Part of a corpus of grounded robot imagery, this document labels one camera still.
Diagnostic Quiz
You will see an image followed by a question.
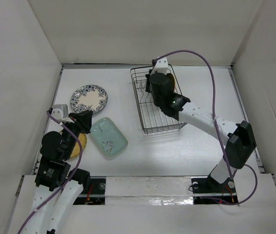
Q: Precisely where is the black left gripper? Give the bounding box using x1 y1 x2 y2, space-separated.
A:
62 109 92 158

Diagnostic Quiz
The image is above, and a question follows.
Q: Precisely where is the yellow patterned round plate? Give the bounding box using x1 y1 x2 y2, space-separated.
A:
166 73 175 92

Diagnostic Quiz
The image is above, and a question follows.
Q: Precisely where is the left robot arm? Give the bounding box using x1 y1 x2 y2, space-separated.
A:
18 108 93 234

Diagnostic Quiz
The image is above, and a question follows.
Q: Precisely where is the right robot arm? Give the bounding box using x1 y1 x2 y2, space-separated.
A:
146 72 257 192

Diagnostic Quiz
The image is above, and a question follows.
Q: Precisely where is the blue floral white plate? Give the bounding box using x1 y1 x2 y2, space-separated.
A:
70 84 108 115

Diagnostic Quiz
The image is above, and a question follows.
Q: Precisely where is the yellow woven round plate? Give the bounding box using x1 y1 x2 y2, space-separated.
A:
58 130 88 161

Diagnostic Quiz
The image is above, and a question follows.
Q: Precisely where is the light green rectangular tray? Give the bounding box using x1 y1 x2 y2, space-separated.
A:
90 117 128 160

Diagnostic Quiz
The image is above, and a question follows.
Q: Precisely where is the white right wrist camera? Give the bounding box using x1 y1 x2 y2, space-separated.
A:
150 57 169 75

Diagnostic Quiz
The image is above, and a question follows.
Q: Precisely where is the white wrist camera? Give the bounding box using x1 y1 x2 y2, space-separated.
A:
47 104 70 122
150 57 169 75

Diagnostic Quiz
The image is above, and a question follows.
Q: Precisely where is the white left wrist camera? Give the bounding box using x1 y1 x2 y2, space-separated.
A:
47 104 70 122

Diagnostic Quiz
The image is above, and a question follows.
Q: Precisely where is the grey wire dish rack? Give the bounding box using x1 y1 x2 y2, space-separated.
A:
130 65 186 135

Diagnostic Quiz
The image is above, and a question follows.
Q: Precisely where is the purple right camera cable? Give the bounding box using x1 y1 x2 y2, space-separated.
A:
152 50 258 205

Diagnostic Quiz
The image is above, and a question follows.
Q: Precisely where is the purple camera cable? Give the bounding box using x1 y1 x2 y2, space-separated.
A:
17 111 83 234
152 50 258 205

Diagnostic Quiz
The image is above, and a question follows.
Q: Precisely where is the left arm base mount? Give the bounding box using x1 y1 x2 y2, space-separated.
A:
74 177 106 205

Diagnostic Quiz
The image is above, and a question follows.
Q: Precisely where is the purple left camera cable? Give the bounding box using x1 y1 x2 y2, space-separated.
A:
17 111 83 234

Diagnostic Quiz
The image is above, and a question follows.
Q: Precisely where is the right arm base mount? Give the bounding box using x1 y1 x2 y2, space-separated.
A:
188 177 239 205

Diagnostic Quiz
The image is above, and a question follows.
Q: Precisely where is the metal front rail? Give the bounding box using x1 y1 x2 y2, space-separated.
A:
78 190 237 198

